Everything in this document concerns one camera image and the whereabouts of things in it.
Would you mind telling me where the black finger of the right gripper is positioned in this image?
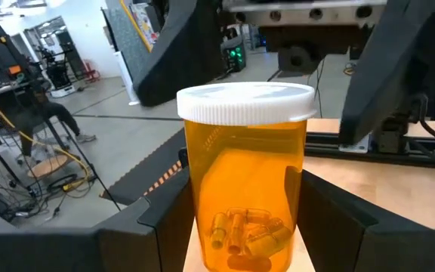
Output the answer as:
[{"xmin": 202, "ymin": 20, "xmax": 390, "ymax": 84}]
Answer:
[
  {"xmin": 132, "ymin": 0, "xmax": 228, "ymax": 107},
  {"xmin": 338, "ymin": 0, "xmax": 435, "ymax": 147}
]

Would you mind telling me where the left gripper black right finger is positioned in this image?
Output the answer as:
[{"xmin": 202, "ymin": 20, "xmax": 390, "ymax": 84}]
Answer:
[{"xmin": 291, "ymin": 170, "xmax": 435, "ymax": 272}]

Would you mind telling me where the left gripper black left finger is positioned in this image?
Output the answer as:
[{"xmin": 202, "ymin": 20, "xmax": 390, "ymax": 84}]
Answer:
[{"xmin": 0, "ymin": 168, "xmax": 203, "ymax": 272}]

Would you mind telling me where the large orange pill bottle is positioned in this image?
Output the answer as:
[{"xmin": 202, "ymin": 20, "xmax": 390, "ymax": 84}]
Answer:
[{"xmin": 176, "ymin": 82, "xmax": 317, "ymax": 272}]

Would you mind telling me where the black mesh computer tower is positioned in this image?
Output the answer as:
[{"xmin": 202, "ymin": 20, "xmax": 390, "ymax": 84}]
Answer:
[{"xmin": 221, "ymin": 36, "xmax": 247, "ymax": 73}]

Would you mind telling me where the paint-splattered white sheet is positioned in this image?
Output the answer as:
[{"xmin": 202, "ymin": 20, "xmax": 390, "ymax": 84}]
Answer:
[{"xmin": 130, "ymin": 2, "xmax": 161, "ymax": 48}]

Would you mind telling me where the grey partition panel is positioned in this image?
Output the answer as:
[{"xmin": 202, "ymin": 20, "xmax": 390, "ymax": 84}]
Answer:
[{"xmin": 102, "ymin": 7, "xmax": 153, "ymax": 82}]

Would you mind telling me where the round wooden stool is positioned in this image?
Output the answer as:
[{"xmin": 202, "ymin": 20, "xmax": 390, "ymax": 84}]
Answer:
[{"xmin": 26, "ymin": 153, "xmax": 70, "ymax": 179}]

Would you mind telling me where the hazard-striped black floor mat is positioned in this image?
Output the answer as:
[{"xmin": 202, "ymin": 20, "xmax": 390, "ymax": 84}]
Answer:
[{"xmin": 100, "ymin": 128, "xmax": 188, "ymax": 207}]

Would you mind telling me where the black robot white base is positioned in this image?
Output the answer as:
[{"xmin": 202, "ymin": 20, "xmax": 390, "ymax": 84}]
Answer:
[{"xmin": 38, "ymin": 45, "xmax": 77, "ymax": 99}]

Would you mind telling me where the person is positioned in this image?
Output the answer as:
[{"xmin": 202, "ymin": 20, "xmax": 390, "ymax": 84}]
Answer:
[{"xmin": 13, "ymin": 81, "xmax": 97, "ymax": 158}]

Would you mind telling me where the yellow hanging cable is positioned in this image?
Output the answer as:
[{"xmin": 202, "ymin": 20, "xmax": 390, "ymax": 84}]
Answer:
[{"xmin": 118, "ymin": 0, "xmax": 154, "ymax": 54}]

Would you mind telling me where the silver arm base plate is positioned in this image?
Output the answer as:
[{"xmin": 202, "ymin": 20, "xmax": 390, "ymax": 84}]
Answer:
[{"xmin": 338, "ymin": 134, "xmax": 372, "ymax": 154}]

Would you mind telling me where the yellow extension cord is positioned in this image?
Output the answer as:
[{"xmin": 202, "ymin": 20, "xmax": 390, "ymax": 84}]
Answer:
[{"xmin": 0, "ymin": 88, "xmax": 92, "ymax": 192}]

